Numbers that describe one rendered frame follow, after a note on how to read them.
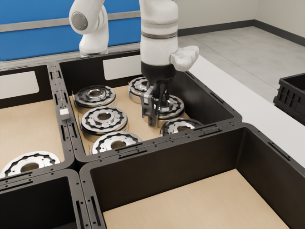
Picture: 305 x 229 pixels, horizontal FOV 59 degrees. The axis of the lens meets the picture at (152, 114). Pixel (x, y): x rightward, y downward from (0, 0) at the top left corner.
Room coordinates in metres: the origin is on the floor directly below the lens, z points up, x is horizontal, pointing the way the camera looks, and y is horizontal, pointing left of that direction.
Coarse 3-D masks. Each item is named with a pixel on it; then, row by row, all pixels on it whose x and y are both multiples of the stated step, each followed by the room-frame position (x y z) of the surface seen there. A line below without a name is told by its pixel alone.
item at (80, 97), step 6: (84, 90) 0.62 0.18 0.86; (108, 90) 0.62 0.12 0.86; (78, 96) 0.58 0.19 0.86; (84, 96) 0.58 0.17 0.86; (108, 96) 0.59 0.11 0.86; (114, 96) 0.59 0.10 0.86; (78, 102) 0.56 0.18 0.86; (84, 102) 0.56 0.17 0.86; (90, 102) 0.56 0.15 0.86; (96, 102) 0.56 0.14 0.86; (102, 102) 0.56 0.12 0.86; (108, 102) 0.56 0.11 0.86
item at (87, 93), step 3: (90, 90) 0.61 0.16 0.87; (93, 90) 0.61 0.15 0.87; (96, 90) 0.61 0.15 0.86; (99, 90) 0.61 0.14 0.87; (102, 90) 0.61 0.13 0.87; (87, 93) 0.59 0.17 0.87; (90, 93) 0.60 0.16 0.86; (102, 93) 0.59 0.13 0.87; (87, 96) 0.58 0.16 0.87; (90, 96) 0.58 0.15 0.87; (93, 96) 0.58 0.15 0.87; (96, 96) 0.58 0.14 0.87; (99, 96) 0.58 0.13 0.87; (102, 96) 0.58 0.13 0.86
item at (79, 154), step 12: (60, 60) 0.65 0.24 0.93; (72, 60) 0.65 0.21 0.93; (84, 60) 0.66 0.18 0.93; (60, 72) 0.58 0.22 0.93; (60, 84) 0.52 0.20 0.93; (204, 84) 0.52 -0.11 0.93; (216, 96) 0.47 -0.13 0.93; (228, 108) 0.43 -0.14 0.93; (72, 120) 0.39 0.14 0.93; (228, 120) 0.39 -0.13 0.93; (240, 120) 0.39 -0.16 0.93; (72, 132) 0.35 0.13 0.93; (180, 132) 0.35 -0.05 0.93; (192, 132) 0.35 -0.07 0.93; (72, 144) 0.32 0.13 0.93; (132, 144) 0.32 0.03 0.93; (144, 144) 0.32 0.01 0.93; (84, 156) 0.29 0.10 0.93; (96, 156) 0.29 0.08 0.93; (108, 156) 0.29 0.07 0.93
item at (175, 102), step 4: (172, 96) 0.58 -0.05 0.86; (172, 100) 0.56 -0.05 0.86; (176, 100) 0.57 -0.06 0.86; (180, 100) 0.56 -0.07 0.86; (176, 104) 0.55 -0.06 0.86; (180, 104) 0.55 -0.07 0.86; (172, 108) 0.53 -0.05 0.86; (176, 108) 0.53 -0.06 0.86; (180, 108) 0.53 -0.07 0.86; (160, 112) 0.51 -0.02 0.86; (164, 112) 0.51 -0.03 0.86; (168, 112) 0.51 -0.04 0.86; (172, 112) 0.52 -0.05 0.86; (176, 112) 0.51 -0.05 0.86; (180, 112) 0.51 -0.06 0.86; (160, 116) 0.50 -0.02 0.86; (164, 116) 0.50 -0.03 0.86; (168, 116) 0.50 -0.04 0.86; (172, 116) 0.50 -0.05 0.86
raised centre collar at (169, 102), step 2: (156, 100) 0.56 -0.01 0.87; (168, 100) 0.56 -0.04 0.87; (170, 100) 0.56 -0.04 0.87; (168, 102) 0.55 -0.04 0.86; (170, 102) 0.55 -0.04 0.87; (172, 102) 0.55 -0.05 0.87; (170, 104) 0.54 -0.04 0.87; (172, 104) 0.54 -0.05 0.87; (160, 106) 0.53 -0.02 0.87; (162, 106) 0.53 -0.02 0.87; (164, 106) 0.53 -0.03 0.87; (166, 106) 0.53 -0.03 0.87; (168, 106) 0.53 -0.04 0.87; (170, 106) 0.53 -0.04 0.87; (172, 106) 0.54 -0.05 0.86; (160, 108) 0.52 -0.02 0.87; (162, 108) 0.52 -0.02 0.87; (164, 108) 0.52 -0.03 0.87; (166, 108) 0.52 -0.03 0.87; (168, 108) 0.53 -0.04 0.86; (170, 108) 0.53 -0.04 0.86
